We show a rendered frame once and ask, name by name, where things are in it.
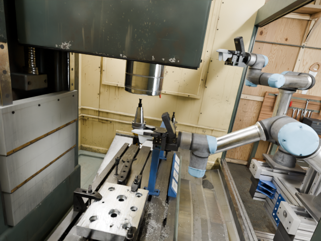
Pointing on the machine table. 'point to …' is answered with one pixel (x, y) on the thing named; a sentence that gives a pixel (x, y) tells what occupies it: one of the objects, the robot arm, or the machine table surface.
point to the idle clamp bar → (124, 172)
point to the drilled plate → (92, 231)
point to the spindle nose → (144, 78)
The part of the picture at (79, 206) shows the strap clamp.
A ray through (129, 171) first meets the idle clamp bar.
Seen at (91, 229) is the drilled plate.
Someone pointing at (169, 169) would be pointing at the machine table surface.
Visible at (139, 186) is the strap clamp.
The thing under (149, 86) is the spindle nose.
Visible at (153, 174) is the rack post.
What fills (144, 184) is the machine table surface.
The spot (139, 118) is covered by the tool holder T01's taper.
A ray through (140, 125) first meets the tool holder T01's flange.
